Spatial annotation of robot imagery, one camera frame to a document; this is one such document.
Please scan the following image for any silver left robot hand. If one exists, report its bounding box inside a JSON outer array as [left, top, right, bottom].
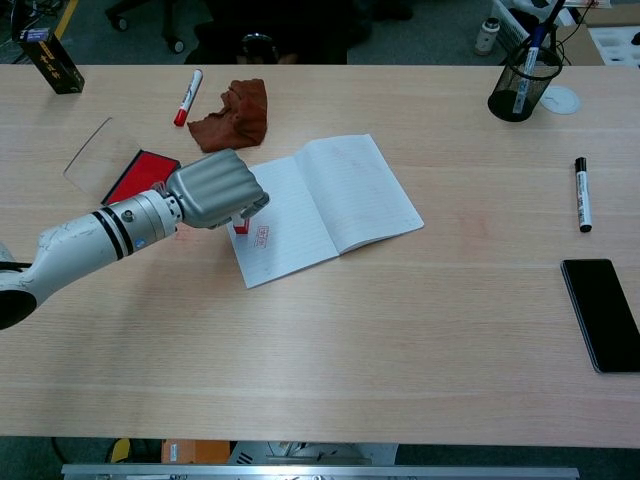
[[165, 148, 271, 230]]

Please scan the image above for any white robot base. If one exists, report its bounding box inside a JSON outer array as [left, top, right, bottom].
[[229, 440, 399, 466]]

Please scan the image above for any open lined notebook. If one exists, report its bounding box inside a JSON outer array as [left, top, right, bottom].
[[227, 133, 426, 290]]

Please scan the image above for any brown crumpled cloth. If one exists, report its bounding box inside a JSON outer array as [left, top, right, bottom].
[[187, 78, 269, 154]]

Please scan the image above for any red ink pad dark case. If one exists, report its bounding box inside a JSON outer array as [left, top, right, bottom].
[[101, 151, 181, 206]]

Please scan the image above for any red cap whiteboard marker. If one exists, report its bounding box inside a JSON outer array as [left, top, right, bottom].
[[173, 68, 204, 127]]

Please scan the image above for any black chair wheel base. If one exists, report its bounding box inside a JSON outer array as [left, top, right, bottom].
[[104, 0, 186, 54]]

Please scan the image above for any black office chair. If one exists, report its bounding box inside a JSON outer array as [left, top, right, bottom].
[[187, 0, 374, 65]]

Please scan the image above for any black box gold print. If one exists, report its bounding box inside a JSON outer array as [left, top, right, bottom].
[[12, 28, 86, 95]]

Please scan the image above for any orange box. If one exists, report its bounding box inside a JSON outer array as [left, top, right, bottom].
[[160, 439, 231, 465]]

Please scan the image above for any black mesh pen holder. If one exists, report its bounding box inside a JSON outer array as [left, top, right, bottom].
[[487, 45, 564, 123]]

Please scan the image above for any white thermos bottle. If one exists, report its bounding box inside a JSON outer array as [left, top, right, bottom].
[[473, 17, 501, 56]]

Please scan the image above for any blue cap marker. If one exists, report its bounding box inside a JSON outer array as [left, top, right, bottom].
[[512, 27, 546, 115]]

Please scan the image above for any black cap whiteboard marker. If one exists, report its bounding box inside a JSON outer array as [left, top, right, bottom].
[[573, 156, 595, 234]]

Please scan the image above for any brown cardboard box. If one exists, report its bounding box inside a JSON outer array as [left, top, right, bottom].
[[554, 22, 606, 66]]

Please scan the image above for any black smartphone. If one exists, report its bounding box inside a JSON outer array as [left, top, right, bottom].
[[559, 258, 640, 375]]

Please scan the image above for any aluminium profile rail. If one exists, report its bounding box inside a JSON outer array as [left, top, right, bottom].
[[60, 463, 581, 480]]

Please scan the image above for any white wire basket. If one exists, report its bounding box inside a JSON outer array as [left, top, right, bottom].
[[492, 0, 531, 51]]

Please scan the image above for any white round cable grommet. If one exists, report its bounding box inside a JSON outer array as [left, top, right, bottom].
[[539, 84, 583, 115]]

